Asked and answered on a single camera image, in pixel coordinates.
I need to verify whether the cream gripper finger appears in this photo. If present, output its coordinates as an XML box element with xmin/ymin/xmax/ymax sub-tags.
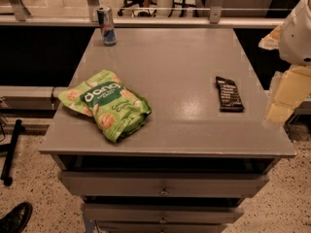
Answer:
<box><xmin>259</xmin><ymin>25</ymin><xmax>281</xmax><ymax>50</ymax></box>
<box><xmin>264</xmin><ymin>65</ymin><xmax>311</xmax><ymax>124</ymax></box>

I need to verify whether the green rice chip bag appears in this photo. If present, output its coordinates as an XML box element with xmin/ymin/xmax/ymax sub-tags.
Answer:
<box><xmin>58</xmin><ymin>70</ymin><xmax>152</xmax><ymax>143</ymax></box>

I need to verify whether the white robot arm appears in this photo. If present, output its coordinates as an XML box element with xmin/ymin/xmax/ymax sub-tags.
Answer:
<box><xmin>259</xmin><ymin>0</ymin><xmax>311</xmax><ymax>125</ymax></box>

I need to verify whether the dark rxbar chocolate bar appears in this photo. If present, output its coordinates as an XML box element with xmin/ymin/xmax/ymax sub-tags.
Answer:
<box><xmin>216</xmin><ymin>77</ymin><xmax>245</xmax><ymax>113</ymax></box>

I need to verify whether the silver blue energy drink can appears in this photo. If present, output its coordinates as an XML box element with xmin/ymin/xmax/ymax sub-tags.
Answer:
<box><xmin>97</xmin><ymin>7</ymin><xmax>117</xmax><ymax>46</ymax></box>

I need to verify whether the grey bottom drawer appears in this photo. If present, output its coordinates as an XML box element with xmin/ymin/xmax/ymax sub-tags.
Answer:
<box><xmin>98</xmin><ymin>221</ymin><xmax>225</xmax><ymax>233</ymax></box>

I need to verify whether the grey drawer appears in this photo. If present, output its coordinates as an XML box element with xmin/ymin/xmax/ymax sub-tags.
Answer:
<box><xmin>98</xmin><ymin>221</ymin><xmax>225</xmax><ymax>233</ymax></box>
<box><xmin>83</xmin><ymin>204</ymin><xmax>244</xmax><ymax>224</ymax></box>
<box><xmin>59</xmin><ymin>172</ymin><xmax>269</xmax><ymax>198</ymax></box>

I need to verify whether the grey top drawer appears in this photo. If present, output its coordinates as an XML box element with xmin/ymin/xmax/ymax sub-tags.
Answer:
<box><xmin>59</xmin><ymin>172</ymin><xmax>269</xmax><ymax>198</ymax></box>

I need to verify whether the grey middle drawer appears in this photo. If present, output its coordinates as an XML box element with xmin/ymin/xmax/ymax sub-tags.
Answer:
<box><xmin>83</xmin><ymin>204</ymin><xmax>244</xmax><ymax>224</ymax></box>

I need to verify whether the black stand leg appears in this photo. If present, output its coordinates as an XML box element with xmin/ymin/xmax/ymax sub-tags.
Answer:
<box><xmin>0</xmin><ymin>119</ymin><xmax>25</xmax><ymax>186</ymax></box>

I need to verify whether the black leather shoe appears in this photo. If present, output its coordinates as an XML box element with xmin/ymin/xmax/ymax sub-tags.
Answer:
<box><xmin>0</xmin><ymin>202</ymin><xmax>33</xmax><ymax>233</ymax></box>

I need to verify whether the metal window rail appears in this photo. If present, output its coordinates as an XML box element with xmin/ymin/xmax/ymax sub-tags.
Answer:
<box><xmin>0</xmin><ymin>15</ymin><xmax>284</xmax><ymax>29</ymax></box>

